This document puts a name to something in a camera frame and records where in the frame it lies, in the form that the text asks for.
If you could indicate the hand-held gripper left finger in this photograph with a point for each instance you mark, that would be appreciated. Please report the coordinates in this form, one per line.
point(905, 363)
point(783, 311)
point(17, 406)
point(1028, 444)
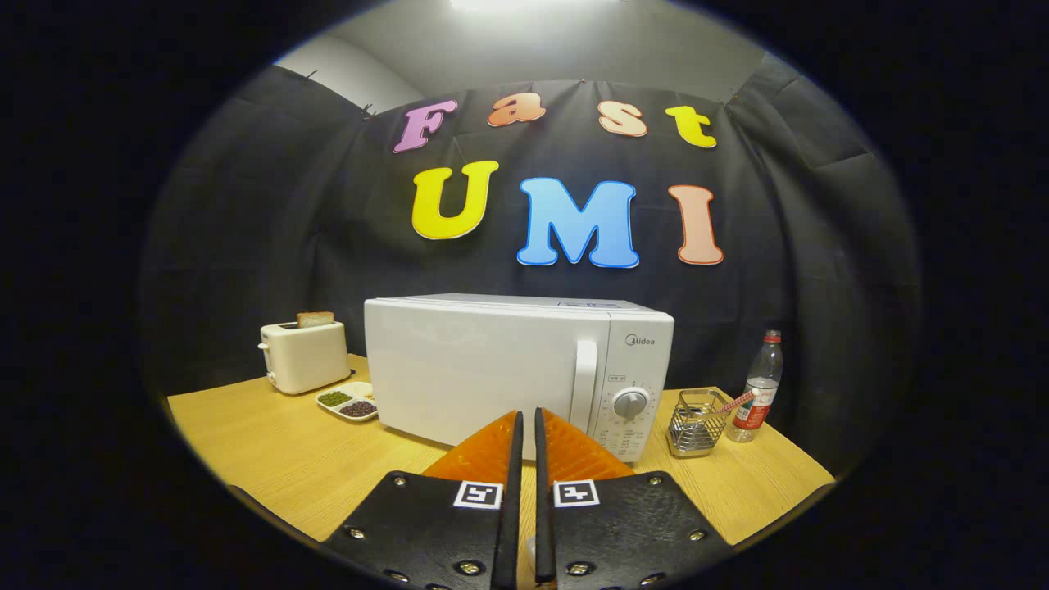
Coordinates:
point(510, 524)

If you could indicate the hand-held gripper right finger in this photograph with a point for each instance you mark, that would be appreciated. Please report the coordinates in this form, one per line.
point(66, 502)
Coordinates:
point(542, 524)

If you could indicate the white toaster oven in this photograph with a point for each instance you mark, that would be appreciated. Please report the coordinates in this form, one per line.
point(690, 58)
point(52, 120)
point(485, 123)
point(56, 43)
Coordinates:
point(459, 369)

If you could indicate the cream bread toaster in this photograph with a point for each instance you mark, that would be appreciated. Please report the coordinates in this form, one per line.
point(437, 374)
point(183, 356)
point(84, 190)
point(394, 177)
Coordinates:
point(307, 360)

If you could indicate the white divided bean dish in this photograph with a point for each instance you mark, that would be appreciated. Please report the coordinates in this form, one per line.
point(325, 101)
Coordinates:
point(348, 403)

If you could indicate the red striped straw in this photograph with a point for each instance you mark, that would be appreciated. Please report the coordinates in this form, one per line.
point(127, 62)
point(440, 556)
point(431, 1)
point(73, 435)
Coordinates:
point(737, 400)

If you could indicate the clear water bottle red label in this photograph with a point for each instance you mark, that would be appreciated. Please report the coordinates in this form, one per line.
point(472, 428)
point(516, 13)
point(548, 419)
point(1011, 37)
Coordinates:
point(758, 385)

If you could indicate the bread slice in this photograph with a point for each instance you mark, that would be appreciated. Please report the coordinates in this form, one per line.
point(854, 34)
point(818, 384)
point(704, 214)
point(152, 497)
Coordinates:
point(315, 319)

